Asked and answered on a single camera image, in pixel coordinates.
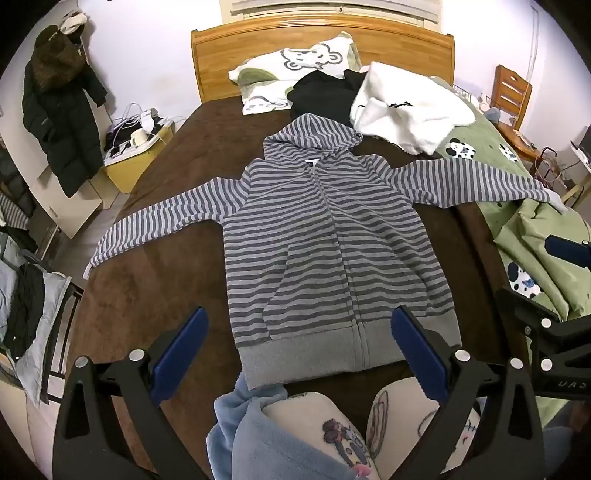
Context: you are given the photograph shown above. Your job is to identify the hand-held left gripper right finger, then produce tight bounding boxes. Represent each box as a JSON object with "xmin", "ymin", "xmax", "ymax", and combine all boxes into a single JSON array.
[{"xmin": 390, "ymin": 307, "xmax": 546, "ymax": 480}]

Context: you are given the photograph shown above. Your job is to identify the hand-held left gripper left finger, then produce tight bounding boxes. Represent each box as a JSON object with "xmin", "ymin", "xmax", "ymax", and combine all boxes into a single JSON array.
[{"xmin": 52, "ymin": 307, "xmax": 209, "ymax": 480}]

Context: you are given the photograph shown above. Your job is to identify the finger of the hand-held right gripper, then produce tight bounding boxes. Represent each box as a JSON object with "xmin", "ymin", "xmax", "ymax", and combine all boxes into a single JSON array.
[
  {"xmin": 496, "ymin": 287, "xmax": 561, "ymax": 330},
  {"xmin": 544, "ymin": 235, "xmax": 591, "ymax": 269}
]

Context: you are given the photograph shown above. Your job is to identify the grey striped hoodie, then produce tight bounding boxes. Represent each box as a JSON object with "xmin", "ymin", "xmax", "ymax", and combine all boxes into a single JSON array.
[{"xmin": 83, "ymin": 113, "xmax": 570, "ymax": 391}]

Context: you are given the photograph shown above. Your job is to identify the green panda print quilt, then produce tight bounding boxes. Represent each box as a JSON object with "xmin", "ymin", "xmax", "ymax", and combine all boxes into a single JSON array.
[{"xmin": 429, "ymin": 76, "xmax": 591, "ymax": 425}]

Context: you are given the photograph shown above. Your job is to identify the brown blanket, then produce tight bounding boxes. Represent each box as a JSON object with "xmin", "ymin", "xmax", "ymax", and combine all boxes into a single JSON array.
[{"xmin": 69, "ymin": 99, "xmax": 532, "ymax": 416}]

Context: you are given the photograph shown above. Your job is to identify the person's printed pajama pants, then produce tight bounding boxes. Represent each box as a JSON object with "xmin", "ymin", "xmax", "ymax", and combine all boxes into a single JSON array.
[{"xmin": 263, "ymin": 376, "xmax": 485, "ymax": 480}]

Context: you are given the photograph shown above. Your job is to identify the light blue fleece robe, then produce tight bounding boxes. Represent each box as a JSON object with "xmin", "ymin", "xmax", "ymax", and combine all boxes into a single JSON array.
[{"xmin": 206, "ymin": 374, "xmax": 361, "ymax": 480}]

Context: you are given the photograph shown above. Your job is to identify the dark knit cloth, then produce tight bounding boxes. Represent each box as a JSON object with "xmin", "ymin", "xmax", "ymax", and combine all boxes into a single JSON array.
[{"xmin": 4, "ymin": 263, "xmax": 44, "ymax": 361}]

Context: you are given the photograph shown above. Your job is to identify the wooden chair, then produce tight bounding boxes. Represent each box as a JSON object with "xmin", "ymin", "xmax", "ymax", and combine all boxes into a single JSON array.
[{"xmin": 487, "ymin": 65, "xmax": 541, "ymax": 162}]

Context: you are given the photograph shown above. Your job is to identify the yellow bedside cabinet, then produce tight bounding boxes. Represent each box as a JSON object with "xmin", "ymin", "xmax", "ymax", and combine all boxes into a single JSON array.
[{"xmin": 102, "ymin": 122, "xmax": 175, "ymax": 195}]

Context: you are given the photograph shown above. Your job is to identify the white fleece garment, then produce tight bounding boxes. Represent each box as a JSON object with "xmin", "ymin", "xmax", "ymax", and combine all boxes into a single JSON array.
[{"xmin": 349, "ymin": 61, "xmax": 476, "ymax": 156}]

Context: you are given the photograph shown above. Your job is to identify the black puffer coat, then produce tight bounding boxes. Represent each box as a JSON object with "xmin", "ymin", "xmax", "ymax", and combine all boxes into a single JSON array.
[{"xmin": 22, "ymin": 25, "xmax": 109, "ymax": 198}]

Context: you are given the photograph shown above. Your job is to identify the black garment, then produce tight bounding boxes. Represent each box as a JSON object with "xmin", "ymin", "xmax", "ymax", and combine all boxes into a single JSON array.
[{"xmin": 287, "ymin": 69, "xmax": 370, "ymax": 134}]

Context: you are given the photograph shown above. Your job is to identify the wooden headboard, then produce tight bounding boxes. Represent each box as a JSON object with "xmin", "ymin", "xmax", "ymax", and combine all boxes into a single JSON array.
[{"xmin": 191, "ymin": 14, "xmax": 455, "ymax": 104}]

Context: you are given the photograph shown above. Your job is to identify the bear print pillow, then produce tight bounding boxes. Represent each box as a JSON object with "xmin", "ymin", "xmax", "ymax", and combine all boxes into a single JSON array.
[{"xmin": 229, "ymin": 31, "xmax": 363, "ymax": 115}]

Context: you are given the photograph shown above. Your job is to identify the white plush headband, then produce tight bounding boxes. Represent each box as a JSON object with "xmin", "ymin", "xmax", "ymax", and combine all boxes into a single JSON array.
[{"xmin": 62, "ymin": 0, "xmax": 88, "ymax": 35}]

